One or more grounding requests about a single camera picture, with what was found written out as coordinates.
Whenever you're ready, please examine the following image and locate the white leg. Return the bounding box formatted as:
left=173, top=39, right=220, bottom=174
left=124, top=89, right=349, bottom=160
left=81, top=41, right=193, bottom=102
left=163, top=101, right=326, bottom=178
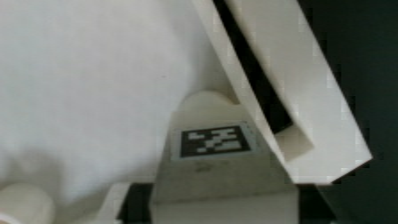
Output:
left=148, top=91, right=298, bottom=224

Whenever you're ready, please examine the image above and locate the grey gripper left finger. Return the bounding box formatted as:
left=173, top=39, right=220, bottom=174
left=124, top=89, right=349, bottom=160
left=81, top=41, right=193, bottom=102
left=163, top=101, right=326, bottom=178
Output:
left=76, top=183, right=129, bottom=224

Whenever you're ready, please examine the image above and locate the white square tabletop part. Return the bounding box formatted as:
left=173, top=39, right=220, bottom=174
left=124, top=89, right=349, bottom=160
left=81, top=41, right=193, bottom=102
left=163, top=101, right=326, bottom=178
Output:
left=0, top=0, right=371, bottom=224

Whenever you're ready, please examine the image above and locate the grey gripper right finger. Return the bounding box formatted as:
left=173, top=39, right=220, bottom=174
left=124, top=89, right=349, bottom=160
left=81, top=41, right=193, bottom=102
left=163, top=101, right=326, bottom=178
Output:
left=308, top=185, right=346, bottom=224

